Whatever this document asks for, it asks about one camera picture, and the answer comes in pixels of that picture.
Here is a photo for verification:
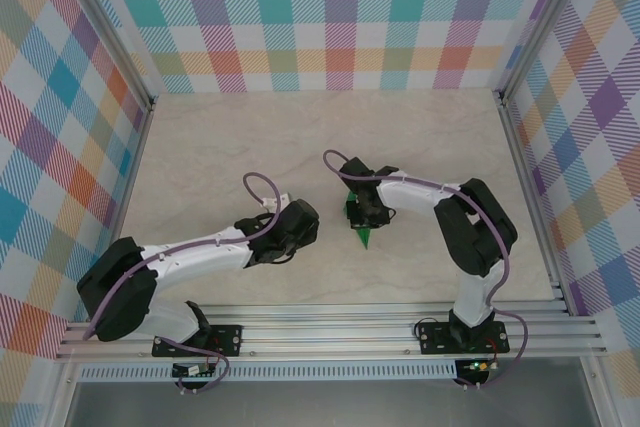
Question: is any green paper sheet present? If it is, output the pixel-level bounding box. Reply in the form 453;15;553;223
343;191;374;251

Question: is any aluminium mounting rail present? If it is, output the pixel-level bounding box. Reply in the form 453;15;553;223
54;300;610;364

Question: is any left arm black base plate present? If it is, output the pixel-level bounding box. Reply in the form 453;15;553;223
151;322;245;359

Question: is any slotted grey cable tray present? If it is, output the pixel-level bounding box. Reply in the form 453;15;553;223
77;364;459;383

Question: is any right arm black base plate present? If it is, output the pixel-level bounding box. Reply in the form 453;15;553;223
416;320;510;357

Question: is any aluminium side rail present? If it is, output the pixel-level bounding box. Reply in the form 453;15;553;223
497;96;571;316
85;99;157;323

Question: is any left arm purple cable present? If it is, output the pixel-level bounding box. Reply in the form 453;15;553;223
83;172;282;396

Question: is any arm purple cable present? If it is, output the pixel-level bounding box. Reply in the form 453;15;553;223
322;148;531;392
83;172;282;396

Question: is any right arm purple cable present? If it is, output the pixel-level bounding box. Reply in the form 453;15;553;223
322;148;531;392

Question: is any aluminium frame post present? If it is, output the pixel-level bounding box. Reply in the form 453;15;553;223
493;0;604;106
52;0;157;113

